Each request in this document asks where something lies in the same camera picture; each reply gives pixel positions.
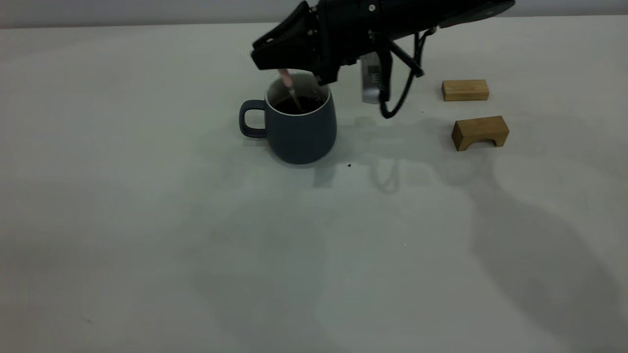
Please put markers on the dark coffee liquid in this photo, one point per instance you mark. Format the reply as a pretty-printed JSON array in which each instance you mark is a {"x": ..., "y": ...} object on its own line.
[{"x": 310, "y": 104}]

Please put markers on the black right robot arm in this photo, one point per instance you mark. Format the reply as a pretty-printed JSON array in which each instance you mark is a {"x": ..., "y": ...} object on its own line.
[{"x": 441, "y": 12}]

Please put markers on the arched wooden block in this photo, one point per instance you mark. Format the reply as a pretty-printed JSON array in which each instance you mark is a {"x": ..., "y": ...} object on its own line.
[{"x": 478, "y": 128}]

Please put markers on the dark grey ceramic mug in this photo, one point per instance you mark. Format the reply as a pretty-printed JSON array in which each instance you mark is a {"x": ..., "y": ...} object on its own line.
[{"x": 301, "y": 137}]

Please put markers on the flat rectangular wooden block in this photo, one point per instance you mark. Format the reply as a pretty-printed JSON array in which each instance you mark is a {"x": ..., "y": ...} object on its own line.
[{"x": 465, "y": 90}]

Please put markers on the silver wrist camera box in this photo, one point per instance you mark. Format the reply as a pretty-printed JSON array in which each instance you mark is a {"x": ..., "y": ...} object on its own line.
[{"x": 371, "y": 81}]

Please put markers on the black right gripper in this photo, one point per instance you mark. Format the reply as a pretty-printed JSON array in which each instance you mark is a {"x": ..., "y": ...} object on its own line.
[{"x": 351, "y": 29}]

